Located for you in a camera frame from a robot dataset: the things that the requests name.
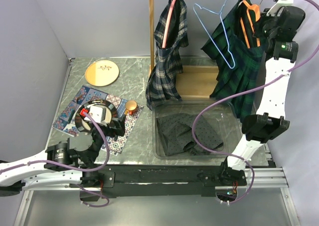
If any green navy plaid skirt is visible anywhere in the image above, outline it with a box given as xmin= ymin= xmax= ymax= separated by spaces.
xmin=201 ymin=0 xmax=265 ymax=121

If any light blue wire hanger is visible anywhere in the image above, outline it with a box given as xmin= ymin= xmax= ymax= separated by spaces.
xmin=193 ymin=0 xmax=236 ymax=69

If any black rimmed plate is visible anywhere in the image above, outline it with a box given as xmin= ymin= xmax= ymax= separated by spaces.
xmin=75 ymin=99 xmax=118 ymax=132

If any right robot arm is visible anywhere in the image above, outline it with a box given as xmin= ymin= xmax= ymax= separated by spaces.
xmin=217 ymin=6 xmax=306 ymax=186

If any beige round plate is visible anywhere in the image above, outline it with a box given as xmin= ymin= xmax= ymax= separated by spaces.
xmin=85 ymin=60 xmax=120 ymax=87

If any blue patterned placemat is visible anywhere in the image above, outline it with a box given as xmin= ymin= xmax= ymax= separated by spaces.
xmin=52 ymin=85 xmax=144 ymax=156

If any dark green pen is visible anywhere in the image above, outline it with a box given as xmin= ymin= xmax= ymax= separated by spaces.
xmin=67 ymin=109 xmax=75 ymax=124

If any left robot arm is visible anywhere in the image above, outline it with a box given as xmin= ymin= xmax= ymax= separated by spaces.
xmin=0 ymin=116 xmax=126 ymax=197

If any clear plastic bin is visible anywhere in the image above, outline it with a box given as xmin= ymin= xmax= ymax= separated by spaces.
xmin=152 ymin=99 xmax=241 ymax=161

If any dark grey dotted skirt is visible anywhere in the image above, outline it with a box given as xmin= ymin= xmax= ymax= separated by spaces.
xmin=157 ymin=113 xmax=224 ymax=157

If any orange plastic hanger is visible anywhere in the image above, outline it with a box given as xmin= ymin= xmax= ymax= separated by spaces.
xmin=238 ymin=0 xmax=261 ymax=48

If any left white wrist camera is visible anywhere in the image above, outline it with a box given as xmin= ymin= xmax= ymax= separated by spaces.
xmin=80 ymin=105 xmax=108 ymax=124

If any navy beige plaid skirt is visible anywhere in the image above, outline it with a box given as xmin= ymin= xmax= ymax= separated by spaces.
xmin=146 ymin=0 xmax=188 ymax=110

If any pink hanger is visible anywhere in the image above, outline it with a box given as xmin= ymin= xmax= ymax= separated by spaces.
xmin=161 ymin=0 xmax=180 ymax=48

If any copper cup with handle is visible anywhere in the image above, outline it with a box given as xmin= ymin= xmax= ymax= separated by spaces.
xmin=125 ymin=100 xmax=138 ymax=115

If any wooden clothes rack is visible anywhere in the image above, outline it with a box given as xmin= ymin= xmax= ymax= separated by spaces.
xmin=149 ymin=0 xmax=218 ymax=100

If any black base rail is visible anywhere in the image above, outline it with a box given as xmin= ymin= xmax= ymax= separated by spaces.
xmin=80 ymin=165 xmax=247 ymax=198

